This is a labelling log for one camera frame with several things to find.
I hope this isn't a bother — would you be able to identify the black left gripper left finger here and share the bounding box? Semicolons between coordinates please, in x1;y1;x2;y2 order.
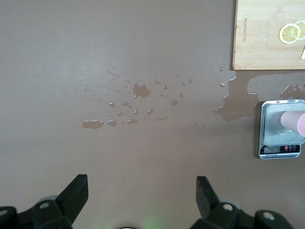
0;174;89;229

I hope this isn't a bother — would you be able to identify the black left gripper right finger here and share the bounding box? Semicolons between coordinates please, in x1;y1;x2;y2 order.
192;176;293;229

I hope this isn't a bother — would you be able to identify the pink plastic cup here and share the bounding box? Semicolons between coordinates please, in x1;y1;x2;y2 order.
280;110;305;137

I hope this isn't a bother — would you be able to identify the silver digital kitchen scale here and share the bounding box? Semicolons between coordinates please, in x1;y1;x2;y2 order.
258;99;305;160

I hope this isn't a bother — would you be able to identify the brown table cover mat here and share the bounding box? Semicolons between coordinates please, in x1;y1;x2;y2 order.
0;0;305;229

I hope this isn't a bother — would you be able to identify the wooden cutting board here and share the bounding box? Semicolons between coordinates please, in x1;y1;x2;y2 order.
232;0;305;71

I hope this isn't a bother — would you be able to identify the whole lemon slice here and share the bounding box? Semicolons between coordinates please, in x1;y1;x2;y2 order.
279;23;301;45

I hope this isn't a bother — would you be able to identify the partly covered lemon slice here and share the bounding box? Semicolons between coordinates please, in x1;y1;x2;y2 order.
294;20;305;40

